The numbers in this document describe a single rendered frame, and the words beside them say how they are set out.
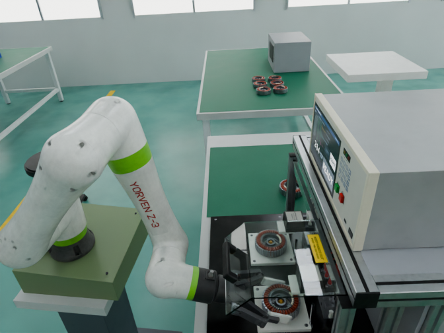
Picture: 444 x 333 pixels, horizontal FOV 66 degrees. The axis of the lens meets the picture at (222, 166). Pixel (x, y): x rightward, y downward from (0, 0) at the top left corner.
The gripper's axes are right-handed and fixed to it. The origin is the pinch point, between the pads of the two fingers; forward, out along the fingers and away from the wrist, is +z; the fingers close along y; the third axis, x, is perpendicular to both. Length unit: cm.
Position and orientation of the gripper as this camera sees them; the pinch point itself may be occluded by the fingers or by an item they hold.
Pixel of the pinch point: (280, 300)
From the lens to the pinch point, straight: 109.6
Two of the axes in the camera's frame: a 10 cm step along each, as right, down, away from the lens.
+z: 9.6, 2.5, 1.6
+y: 0.0, -5.3, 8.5
